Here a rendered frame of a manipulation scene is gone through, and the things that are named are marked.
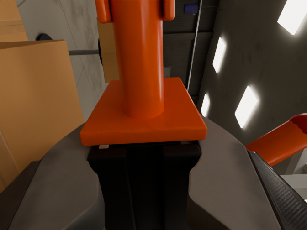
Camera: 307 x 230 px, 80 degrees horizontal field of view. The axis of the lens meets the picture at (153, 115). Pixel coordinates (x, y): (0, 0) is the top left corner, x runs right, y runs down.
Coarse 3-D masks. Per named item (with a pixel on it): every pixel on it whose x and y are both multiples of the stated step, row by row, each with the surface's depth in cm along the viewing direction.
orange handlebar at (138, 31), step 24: (96, 0) 7; (120, 0) 7; (144, 0) 7; (168, 0) 7; (120, 24) 7; (144, 24) 7; (120, 48) 8; (144, 48) 8; (120, 72) 9; (144, 72) 8; (144, 96) 9
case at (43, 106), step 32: (0, 64) 16; (32, 64) 21; (64, 64) 29; (0, 96) 16; (32, 96) 21; (64, 96) 28; (0, 128) 16; (32, 128) 20; (64, 128) 28; (0, 160) 16; (32, 160) 20; (0, 192) 16
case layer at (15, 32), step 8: (0, 0) 68; (8, 0) 72; (0, 8) 68; (8, 8) 72; (16, 8) 77; (0, 16) 68; (8, 16) 72; (16, 16) 76; (0, 24) 68; (8, 24) 72; (16, 24) 76; (0, 32) 68; (8, 32) 72; (16, 32) 76; (24, 32) 81; (0, 40) 68; (8, 40) 71; (16, 40) 76; (24, 40) 81
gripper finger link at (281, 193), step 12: (252, 156) 8; (264, 168) 7; (264, 180) 7; (276, 180) 7; (276, 192) 6; (288, 192) 6; (276, 204) 6; (288, 204) 6; (300, 204) 6; (276, 216) 6; (288, 216) 6; (300, 216) 6; (288, 228) 5; (300, 228) 5
